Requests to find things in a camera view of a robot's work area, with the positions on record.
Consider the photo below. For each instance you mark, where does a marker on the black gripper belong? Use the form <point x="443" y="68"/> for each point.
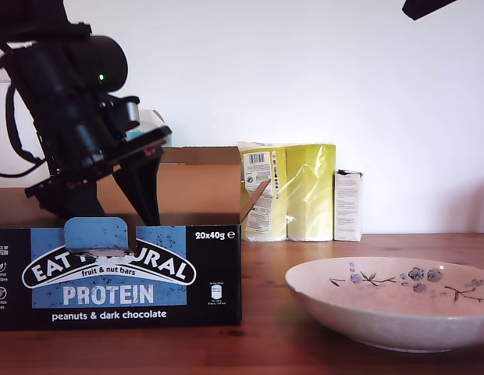
<point x="78" y="144"/>

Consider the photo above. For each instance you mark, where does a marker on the blue black snack bar carton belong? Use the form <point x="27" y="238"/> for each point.
<point x="109" y="281"/>

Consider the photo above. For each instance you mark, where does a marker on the teal tissue box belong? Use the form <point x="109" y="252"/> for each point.
<point x="132" y="135"/>

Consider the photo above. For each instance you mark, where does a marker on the small white printed carton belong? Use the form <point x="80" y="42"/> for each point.
<point x="347" y="211"/>

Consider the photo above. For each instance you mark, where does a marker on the white plate blue floral print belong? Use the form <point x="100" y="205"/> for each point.
<point x="382" y="324"/>

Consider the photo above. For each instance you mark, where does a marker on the yellow wrapped paper roll pack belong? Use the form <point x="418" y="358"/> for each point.
<point x="308" y="195"/>

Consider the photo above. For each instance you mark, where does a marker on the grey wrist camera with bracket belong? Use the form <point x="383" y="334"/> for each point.
<point x="130" y="113"/>

